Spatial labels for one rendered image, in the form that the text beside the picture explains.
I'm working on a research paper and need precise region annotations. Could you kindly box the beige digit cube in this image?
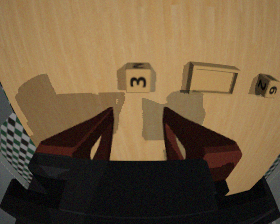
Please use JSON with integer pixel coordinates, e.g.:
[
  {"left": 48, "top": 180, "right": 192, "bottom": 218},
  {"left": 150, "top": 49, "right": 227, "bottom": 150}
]
[
  {"left": 125, "top": 63, "right": 151, "bottom": 93},
  {"left": 255, "top": 73, "right": 280, "bottom": 98}
]

